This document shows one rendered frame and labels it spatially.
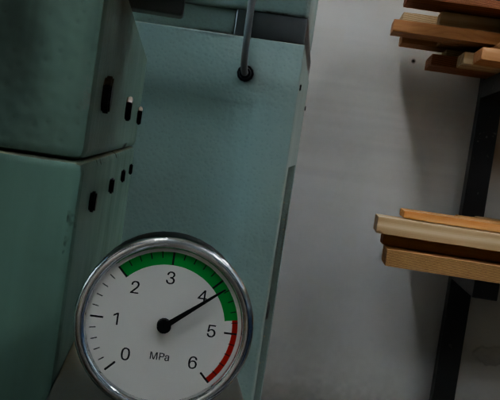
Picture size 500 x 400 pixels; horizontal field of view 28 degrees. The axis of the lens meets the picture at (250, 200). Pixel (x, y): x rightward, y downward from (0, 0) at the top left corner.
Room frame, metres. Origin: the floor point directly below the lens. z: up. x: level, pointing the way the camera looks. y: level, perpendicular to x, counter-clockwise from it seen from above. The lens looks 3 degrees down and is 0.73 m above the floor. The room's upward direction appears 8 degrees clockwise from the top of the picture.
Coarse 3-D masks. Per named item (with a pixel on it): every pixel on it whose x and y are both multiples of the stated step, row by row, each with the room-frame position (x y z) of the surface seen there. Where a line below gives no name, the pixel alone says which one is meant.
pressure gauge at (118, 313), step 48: (144, 240) 0.34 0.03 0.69; (192, 240) 0.34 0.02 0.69; (96, 288) 0.34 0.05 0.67; (144, 288) 0.34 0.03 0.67; (192, 288) 0.35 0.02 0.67; (240, 288) 0.35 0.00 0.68; (96, 336) 0.34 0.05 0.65; (144, 336) 0.35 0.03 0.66; (192, 336) 0.35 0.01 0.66; (240, 336) 0.35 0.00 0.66; (96, 384) 0.34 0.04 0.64; (144, 384) 0.35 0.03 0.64; (192, 384) 0.35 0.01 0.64
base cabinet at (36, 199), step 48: (0, 192) 0.40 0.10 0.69; (48, 192) 0.40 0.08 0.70; (96, 192) 0.50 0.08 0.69; (0, 240) 0.40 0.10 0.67; (48, 240) 0.40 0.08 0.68; (96, 240) 0.56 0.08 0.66; (0, 288) 0.40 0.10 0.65; (48, 288) 0.40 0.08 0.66; (0, 336) 0.40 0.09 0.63; (48, 336) 0.40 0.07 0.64; (0, 384) 0.40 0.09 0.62; (48, 384) 0.40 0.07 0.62
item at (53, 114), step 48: (0, 0) 0.40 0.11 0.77; (48, 0) 0.40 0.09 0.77; (96, 0) 0.40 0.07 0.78; (0, 48) 0.40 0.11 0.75; (48, 48) 0.40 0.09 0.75; (96, 48) 0.41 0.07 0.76; (0, 96) 0.40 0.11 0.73; (48, 96) 0.40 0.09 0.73; (96, 96) 0.42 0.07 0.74; (0, 144) 0.40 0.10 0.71; (48, 144) 0.40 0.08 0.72; (96, 144) 0.46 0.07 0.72
